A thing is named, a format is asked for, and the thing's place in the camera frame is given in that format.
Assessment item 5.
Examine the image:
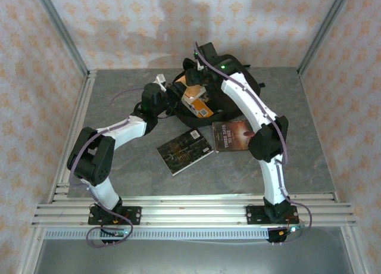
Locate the orange magazine book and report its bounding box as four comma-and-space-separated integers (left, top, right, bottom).
173, 77, 216, 119

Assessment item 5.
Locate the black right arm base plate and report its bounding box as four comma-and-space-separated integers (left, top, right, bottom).
246, 205, 299, 226

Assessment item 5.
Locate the black paperback book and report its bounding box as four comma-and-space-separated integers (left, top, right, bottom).
157, 128, 215, 176

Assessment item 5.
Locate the dark Three Days book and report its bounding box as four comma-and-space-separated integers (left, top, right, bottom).
212, 119, 257, 153

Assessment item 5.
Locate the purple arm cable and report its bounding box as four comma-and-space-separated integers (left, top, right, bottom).
68, 88, 145, 248
193, 41, 313, 245

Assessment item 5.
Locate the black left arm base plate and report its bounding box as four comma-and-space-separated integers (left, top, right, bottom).
88, 206, 142, 226

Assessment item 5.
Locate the aluminium frame post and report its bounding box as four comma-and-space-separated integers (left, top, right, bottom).
297, 0, 355, 77
16, 226, 45, 274
32, 0, 90, 78
342, 229, 373, 274

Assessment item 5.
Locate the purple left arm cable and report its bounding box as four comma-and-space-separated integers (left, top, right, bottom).
68, 88, 145, 248

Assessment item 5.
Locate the grey metal panel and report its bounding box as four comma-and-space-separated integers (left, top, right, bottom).
32, 239, 355, 274

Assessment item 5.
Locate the small green circuit board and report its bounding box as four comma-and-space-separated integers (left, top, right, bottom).
101, 228, 133, 238
278, 225, 307, 236

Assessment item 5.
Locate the aluminium front rail beam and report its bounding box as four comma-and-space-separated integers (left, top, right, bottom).
31, 192, 357, 229

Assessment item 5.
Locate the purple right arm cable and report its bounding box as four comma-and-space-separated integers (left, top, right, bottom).
193, 41, 313, 245

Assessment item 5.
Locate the slotted grey cable duct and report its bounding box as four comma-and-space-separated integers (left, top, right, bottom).
44, 228, 270, 241

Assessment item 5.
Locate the black backpack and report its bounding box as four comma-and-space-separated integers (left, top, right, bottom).
135, 54, 266, 129

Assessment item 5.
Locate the aluminium side rail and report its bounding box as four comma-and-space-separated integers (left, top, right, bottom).
296, 68, 340, 203
47, 70, 98, 203

